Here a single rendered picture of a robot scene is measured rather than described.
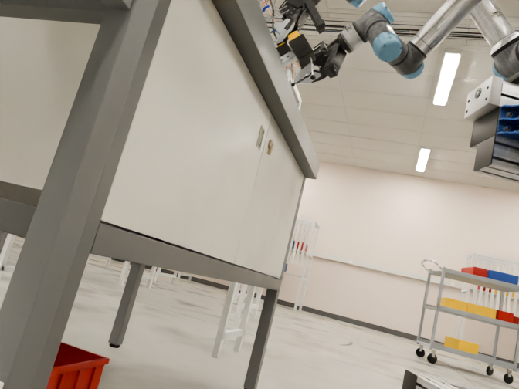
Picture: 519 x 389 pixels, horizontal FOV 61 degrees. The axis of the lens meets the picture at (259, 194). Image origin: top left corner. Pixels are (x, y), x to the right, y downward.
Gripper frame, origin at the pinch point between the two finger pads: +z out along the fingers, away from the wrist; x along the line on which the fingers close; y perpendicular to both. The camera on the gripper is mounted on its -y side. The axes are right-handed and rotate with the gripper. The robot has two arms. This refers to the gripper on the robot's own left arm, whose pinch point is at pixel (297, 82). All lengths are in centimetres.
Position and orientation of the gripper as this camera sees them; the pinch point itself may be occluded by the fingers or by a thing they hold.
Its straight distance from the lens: 153.0
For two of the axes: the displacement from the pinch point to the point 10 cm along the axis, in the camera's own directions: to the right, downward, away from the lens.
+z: -7.6, 4.8, 4.4
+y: 0.2, -6.5, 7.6
